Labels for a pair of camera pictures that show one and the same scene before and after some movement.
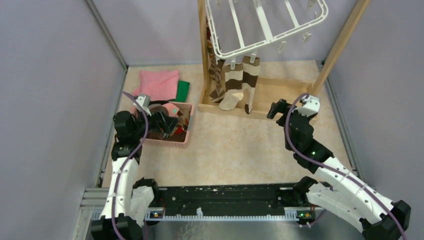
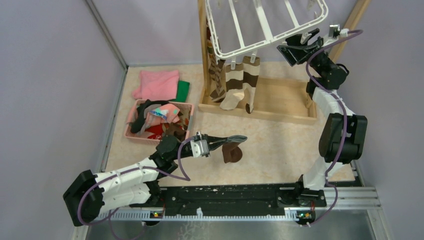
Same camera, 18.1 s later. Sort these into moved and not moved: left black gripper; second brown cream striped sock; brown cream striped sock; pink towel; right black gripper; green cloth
Moved: right black gripper; left black gripper
Not moved: pink towel; brown cream striped sock; green cloth; second brown cream striped sock
